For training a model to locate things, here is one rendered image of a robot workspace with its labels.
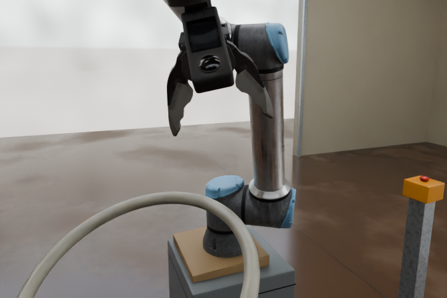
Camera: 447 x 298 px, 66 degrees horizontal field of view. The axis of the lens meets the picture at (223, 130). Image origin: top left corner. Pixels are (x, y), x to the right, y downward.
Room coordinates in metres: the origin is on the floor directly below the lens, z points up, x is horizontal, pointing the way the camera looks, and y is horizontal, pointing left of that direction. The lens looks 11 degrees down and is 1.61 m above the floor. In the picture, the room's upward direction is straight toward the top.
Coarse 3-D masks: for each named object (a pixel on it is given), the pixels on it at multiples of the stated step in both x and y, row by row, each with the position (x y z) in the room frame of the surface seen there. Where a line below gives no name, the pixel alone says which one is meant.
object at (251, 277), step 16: (160, 192) 0.83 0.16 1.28; (176, 192) 0.82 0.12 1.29; (112, 208) 0.81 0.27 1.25; (128, 208) 0.81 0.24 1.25; (208, 208) 0.76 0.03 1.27; (224, 208) 0.74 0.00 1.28; (80, 224) 0.77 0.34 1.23; (96, 224) 0.78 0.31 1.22; (240, 224) 0.68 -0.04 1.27; (64, 240) 0.73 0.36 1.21; (240, 240) 0.65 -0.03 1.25; (48, 256) 0.69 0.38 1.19; (256, 256) 0.61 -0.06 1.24; (32, 272) 0.66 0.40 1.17; (48, 272) 0.68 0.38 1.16; (256, 272) 0.57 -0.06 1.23; (32, 288) 0.63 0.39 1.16; (256, 288) 0.54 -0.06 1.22
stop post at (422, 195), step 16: (416, 176) 1.56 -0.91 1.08; (416, 192) 1.46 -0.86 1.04; (432, 192) 1.43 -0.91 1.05; (416, 208) 1.47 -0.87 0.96; (432, 208) 1.47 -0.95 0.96; (416, 224) 1.47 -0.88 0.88; (416, 240) 1.46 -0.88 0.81; (416, 256) 1.45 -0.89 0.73; (400, 272) 1.51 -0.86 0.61; (416, 272) 1.45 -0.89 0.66; (400, 288) 1.50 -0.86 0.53; (416, 288) 1.45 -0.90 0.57
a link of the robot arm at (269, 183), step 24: (264, 24) 1.03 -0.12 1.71; (240, 48) 1.01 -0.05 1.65; (264, 48) 1.00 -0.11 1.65; (288, 48) 1.07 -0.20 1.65; (264, 72) 1.02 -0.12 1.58; (264, 120) 1.06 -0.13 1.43; (264, 144) 1.09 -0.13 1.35; (264, 168) 1.12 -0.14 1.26; (264, 192) 1.14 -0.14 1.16; (288, 192) 1.16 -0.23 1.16; (264, 216) 1.15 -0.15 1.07; (288, 216) 1.13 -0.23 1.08
